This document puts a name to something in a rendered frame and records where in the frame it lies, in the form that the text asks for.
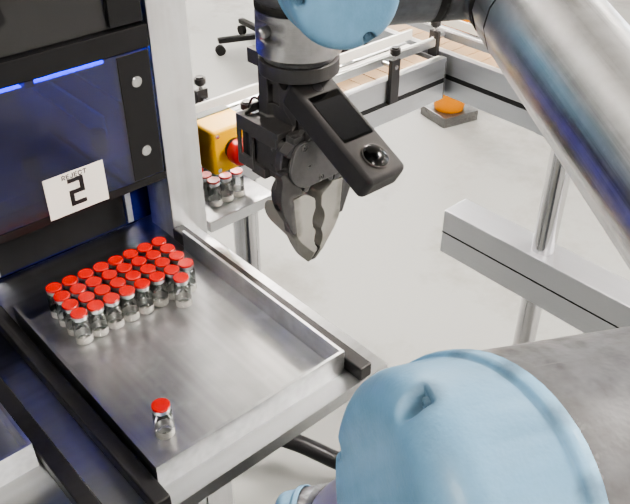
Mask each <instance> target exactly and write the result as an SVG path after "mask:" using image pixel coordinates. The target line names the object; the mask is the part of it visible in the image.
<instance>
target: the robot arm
mask: <svg viewBox="0 0 630 504"><path fill-rule="evenodd" d="M253 5H254V21H255V43H256V45H252V46H248V47H247V60H248V62H250V63H252V64H254V65H256V66H258V87H259V95H258V97H255V96H253V97H251V98H250V100H249V105H248V108H247V109H244V110H242V111H239V112H236V128H237V143H238V159H239V162H240V163H242V164H244V165H245V166H247V167H249V168H250V169H252V172H254V173H256V174H257V175H259V176H261V177H262V178H264V179H267V178H269V177H271V176H272V177H274V178H275V180H274V182H273V185H272V188H271V197H272V200H267V201H266V202H265V211H266V214H267V216H268V217H269V219H270V220H271V221H272V222H273V223H274V224H275V225H276V226H277V227H278V228H279V229H281V230H282V231H283V232H284V233H285V234H286V235H287V237H288V239H289V241H290V243H291V245H292V247H293V248H294V250H295V251H296V253H297V254H298V255H300V256H301V257H302V258H304V259H305V260H306V261H308V262H309V261H310V260H312V259H315V258H316V257H317V256H318V254H319V253H320V251H321V250H322V248H323V247H324V245H325V243H326V241H327V239H328V238H329V236H330V234H331V232H332V230H333V228H334V226H335V224H336V222H337V219H338V216H339V212H341V211H342V210H343V207H344V204H345V201H346V198H347V195H348V192H349V189H350V187H351V188H352V190H353V191H354V192H355V193H356V195H357V196H359V197H364V196H367V195H369V194H371V193H373V192H375V191H377V190H379V189H381V188H383V187H385V186H388V185H390V184H392V183H394V182H395V181H396V179H397V178H398V177H399V175H400V174H401V173H402V171H403V169H404V165H403V163H402V162H401V160H400V159H399V158H398V157H397V156H396V154H395V153H394V152H393V151H392V150H391V148H390V147H389V146H388V145H387V144H386V142H385V141H384V140H383V139H382V138H381V136H380V135H379V134H378V133H377V132H376V131H375V129H374V128H373V127H372V126H371V125H370V123H369V122H368V121H367V120H366V119H365V117H364V116H363V115H362V114H361V113H360V111H359V110H358V109H357V108H356V107H355V105H354V104H353V103H352V102H351V101H350V99H349V98H348V97H347V96H346V95H345V93H344V92H343V91H342V90H341V89H340V87H339V86H338V85H337V84H336V83H335V81H334V80H333V79H332V78H333V77H335V76H336V75H337V74H338V72H339V68H340V53H341V51H342V50H349V49H354V48H358V47H361V46H363V45H364V44H366V43H368V42H369V41H371V40H372V39H374V38H375V37H378V36H379V35H380V34H381V33H382V32H383V31H384V30H385V29H386V28H387V27H388V26H391V25H403V24H415V23H427V22H428V23H430V22H441V21H455V20H469V21H470V23H471V24H472V26H473V27H474V29H475V31H476V32H477V34H478V36H479V37H480V39H481V40H482V42H483V43H484V45H485V46H486V48H487V50H488V51H489V53H490V54H491V56H492V57H493V59H494V60H495V62H496V63H497V65H498V67H499V68H500V70H501V71H502V73H503V74H504V76H505V77H506V79H507V80H508V82H509V84H510V85H511V87H512V88H513V90H514V91H515V93H516V94H517V96H518V97H519V99H520V101H521V102H522V104H523V105H524V107H525V108H526V110H527V111H528V113H529V115H530V116H531V118H532V119H533V121H534V122H535V124H536V125H537V127H538V128H539V130H540V132H541V133H542V135H543V136H544V138H545V139H546V141H547V142H548V144H549V145H550V147H551V149H552V150H553V152H554V153H555V155H556V156H557V158H558V159H559V161H560V162H561V164H562V166H563V167H564V169H565V170H566V172H567V173H568V175H569V176H570V178H571V180H572V181H573V183H574V184H575V186H576V187H577V189H578V190H579V192H580V193H581V195H582V197H583V198H584V200H585V201H586V203H587V204H588V206H589V207H590V209H591V210H592V212H593V214H594V215H595V217H596V218H597V220H598V221H599V223H600V224H601V226H602V227H603V229H604V231H605V232H606V234H607V235H608V237H609V238H610V240H611V241H612V243H613V244H614V246H615V248H616V249H617V251H618V252H619V254H620V255H621V257H622V258H623V260H624V262H625V263H626V265H627V266H628V268H629V269H630V25H629V24H628V23H627V22H626V21H625V20H624V19H623V18H622V17H621V15H620V14H619V13H618V12H617V11H616V10H615V9H614V8H613V6H612V5H611V4H610V3H609V2H608V1H607V0H253ZM253 98H255V99H257V101H255V102H253V103H252V99H253ZM256 110H259V112H257V113H254V114H252V112H254V111H256ZM250 113H251V114H250ZM246 115H248V116H246ZM241 129H242V131H241ZM242 135H243V148H242ZM338 439H339V443H340V447H341V451H340V452H339V453H338V454H337V456H336V478H335V479H334V480H332V481H331V482H328V483H323V484H318V485H313V486H311V485H308V484H304V485H300V486H298V487H297V488H296V489H293V490H289V491H285V492H283V493H282V494H280V495H279V497H278V498H277V500H276V504H630V326H628V327H621V328H615V329H609V330H603V331H596V332H590V333H584V334H578V335H572V336H565V337H559V338H553V339H547V340H541V341H534V342H528V343H522V344H516V345H510V346H503V347H497V348H491V349H485V350H474V349H450V350H443V351H437V352H433V353H430V354H426V355H423V356H421V357H419V358H417V359H415V360H413V361H411V362H410V363H407V364H402V365H397V366H393V367H389V368H386V369H383V370H381V371H379V372H377V373H375V374H373V375H372V376H370V377H369V378H368V379H366V380H365V381H364V382H363V383H362V384H361V385H360V386H359V387H358V388H357V390H356V391H355V392H354V394H353V395H352V397H351V399H350V401H349V402H348V405H347V407H346V409H345V412H344V414H343V418H342V421H341V425H340V429H339V435H338Z"/></svg>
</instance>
